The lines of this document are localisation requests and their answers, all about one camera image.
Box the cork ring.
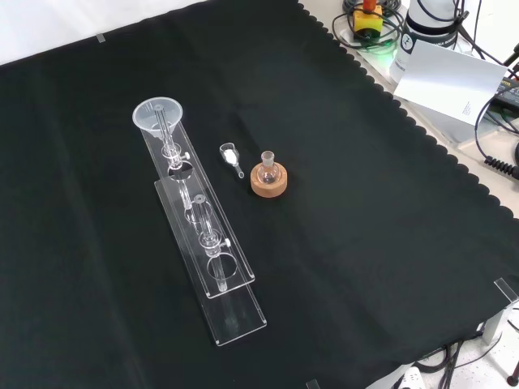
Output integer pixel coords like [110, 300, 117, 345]
[249, 160, 289, 199]

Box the black looped cable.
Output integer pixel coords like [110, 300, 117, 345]
[473, 91, 519, 161]

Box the clear weighing funnel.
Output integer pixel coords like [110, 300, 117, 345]
[219, 142, 246, 180]

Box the yellow stop button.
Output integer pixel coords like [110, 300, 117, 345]
[351, 0, 384, 40]

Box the pale board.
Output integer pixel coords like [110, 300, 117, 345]
[392, 39, 508, 127]

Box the black power adapter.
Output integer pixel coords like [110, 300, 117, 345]
[492, 76, 519, 107]

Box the small round-bottom glass flask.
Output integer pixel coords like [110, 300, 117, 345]
[255, 150, 281, 184]

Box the white power strip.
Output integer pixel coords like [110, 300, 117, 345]
[391, 365, 423, 389]

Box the black coiled cable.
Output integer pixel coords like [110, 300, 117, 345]
[483, 156, 519, 178]

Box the black floor cable bundle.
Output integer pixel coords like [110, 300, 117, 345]
[413, 338, 504, 389]

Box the clear plastic funnel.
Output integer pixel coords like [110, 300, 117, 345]
[131, 96, 192, 211]

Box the tripod leg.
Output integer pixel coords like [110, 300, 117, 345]
[506, 352, 519, 386]

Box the black bench cloth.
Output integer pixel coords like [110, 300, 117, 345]
[0, 0, 519, 389]

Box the grey metal bracket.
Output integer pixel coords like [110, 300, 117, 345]
[481, 300, 519, 344]

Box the clear acrylic funnel stand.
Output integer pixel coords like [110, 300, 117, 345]
[137, 103, 268, 348]

